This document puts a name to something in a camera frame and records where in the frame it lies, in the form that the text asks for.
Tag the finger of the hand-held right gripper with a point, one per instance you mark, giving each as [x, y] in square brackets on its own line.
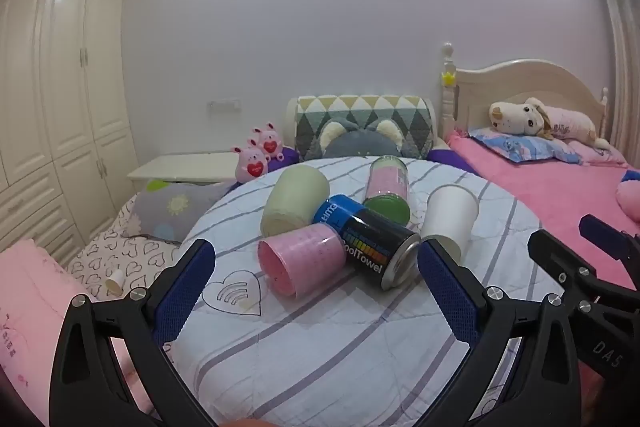
[607, 239]
[550, 254]

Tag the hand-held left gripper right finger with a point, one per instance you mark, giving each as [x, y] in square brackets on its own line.
[442, 279]

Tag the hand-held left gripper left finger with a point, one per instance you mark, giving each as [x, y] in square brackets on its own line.
[182, 287]

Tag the pink cup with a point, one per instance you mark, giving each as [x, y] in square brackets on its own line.
[310, 257]

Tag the white cup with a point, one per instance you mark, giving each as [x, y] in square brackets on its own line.
[450, 217]

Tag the pale green cup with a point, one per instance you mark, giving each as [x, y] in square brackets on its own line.
[295, 202]

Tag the pink plush cushion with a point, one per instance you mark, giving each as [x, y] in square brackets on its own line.
[629, 202]

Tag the pink bed sheet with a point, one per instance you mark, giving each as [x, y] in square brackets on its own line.
[550, 197]

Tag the heart print sheet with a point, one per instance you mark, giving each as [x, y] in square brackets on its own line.
[125, 257]

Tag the grey flower print pillow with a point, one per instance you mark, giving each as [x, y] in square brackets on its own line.
[175, 207]

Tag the black canister with blue cap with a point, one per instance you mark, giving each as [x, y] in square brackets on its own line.
[372, 239]

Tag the blue printed pillow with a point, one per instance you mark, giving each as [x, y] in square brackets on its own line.
[520, 147]

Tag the pink bottle with green lid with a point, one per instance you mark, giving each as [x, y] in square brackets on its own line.
[387, 179]

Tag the white bedside table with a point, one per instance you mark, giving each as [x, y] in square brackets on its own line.
[185, 167]

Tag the purple cloth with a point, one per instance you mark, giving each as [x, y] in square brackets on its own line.
[447, 158]

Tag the dog plush toy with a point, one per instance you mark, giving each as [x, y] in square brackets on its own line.
[542, 119]

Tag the striped white bed sheet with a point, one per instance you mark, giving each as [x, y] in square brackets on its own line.
[325, 347]

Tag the pink rabbit plush toy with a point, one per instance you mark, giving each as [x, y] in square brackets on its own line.
[270, 142]
[250, 164]

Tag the pink quilt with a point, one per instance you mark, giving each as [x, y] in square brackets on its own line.
[30, 307]

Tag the grey plush cushion with ears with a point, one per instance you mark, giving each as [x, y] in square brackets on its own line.
[360, 142]

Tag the white wooden headboard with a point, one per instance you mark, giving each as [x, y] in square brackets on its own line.
[530, 92]

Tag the diamond patterned headboard cover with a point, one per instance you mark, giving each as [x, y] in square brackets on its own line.
[310, 117]

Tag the cream wardrobe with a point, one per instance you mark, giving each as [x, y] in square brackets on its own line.
[50, 107]

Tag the white wall socket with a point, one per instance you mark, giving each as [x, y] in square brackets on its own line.
[224, 106]

